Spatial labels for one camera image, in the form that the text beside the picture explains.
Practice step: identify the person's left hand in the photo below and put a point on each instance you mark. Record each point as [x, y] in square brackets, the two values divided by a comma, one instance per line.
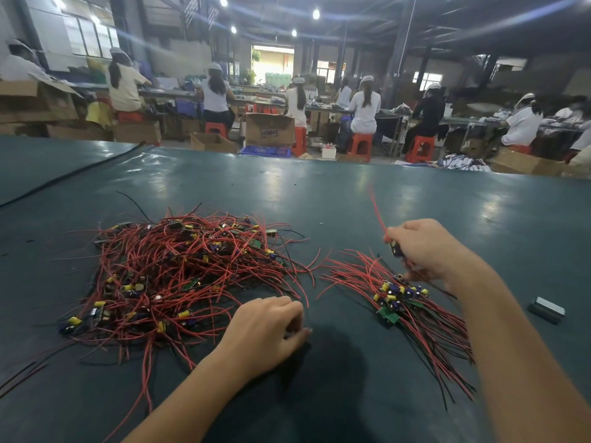
[263, 332]

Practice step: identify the blue plastic crate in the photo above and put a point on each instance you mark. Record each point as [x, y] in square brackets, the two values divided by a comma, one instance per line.
[265, 151]

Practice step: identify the person's left forearm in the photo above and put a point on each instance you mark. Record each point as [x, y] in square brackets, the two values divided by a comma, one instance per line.
[189, 406]

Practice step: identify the grid window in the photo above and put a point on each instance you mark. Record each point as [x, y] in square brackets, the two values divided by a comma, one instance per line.
[90, 37]

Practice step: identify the red plastic stool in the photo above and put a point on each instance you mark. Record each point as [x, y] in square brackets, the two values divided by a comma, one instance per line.
[216, 129]
[130, 116]
[360, 145]
[520, 148]
[299, 140]
[421, 148]

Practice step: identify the large open cardboard box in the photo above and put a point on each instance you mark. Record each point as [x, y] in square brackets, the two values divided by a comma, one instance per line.
[35, 101]

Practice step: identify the dark green table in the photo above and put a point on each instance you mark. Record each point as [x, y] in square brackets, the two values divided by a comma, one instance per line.
[480, 207]

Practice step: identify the yellow sack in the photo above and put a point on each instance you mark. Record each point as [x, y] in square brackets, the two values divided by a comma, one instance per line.
[99, 113]

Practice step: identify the heap of black white items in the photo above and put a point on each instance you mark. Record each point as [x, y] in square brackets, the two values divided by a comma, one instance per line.
[464, 162]

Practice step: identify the small black grey block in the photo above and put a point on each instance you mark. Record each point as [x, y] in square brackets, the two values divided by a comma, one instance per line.
[547, 309]

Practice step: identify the person's right hand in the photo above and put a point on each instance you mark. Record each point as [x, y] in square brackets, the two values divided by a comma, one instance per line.
[429, 249]

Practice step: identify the person's right forearm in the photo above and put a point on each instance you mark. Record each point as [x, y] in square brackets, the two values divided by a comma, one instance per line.
[522, 364]

